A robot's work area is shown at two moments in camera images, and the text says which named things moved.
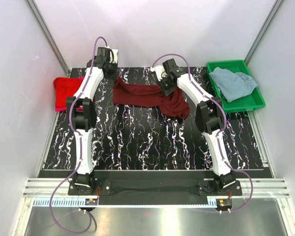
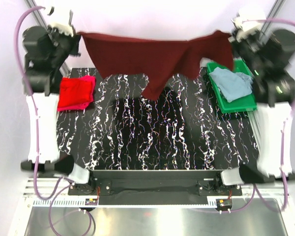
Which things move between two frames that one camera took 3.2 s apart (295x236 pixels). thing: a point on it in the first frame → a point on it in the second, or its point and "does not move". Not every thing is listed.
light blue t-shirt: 233,85 does not move
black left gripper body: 112,70 → 65,45
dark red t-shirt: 175,104 → 162,64
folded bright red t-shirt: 64,87 does not move
